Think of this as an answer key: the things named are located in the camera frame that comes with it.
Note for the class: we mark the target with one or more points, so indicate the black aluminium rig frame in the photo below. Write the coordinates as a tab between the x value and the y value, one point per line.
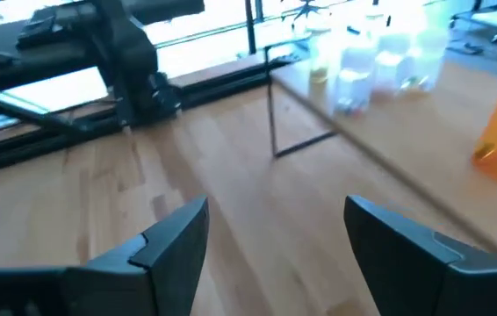
213	90

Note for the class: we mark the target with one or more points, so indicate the grey side desk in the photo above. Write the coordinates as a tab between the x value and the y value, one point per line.
33	61

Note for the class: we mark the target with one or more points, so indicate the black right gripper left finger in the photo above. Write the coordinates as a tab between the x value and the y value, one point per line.
165	263

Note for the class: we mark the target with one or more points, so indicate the yellow medicine bottle white cap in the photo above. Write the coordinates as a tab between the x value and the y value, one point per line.
426	59
319	57

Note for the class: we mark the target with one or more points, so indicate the black-framed window wall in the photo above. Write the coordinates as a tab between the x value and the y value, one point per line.
204	48

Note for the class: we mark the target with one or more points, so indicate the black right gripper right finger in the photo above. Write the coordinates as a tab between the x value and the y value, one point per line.
406	272

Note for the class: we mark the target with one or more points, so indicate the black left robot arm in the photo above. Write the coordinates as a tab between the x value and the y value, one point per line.
130	57

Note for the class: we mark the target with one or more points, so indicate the wooden shelf black metal frame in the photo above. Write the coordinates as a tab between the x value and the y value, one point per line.
428	140

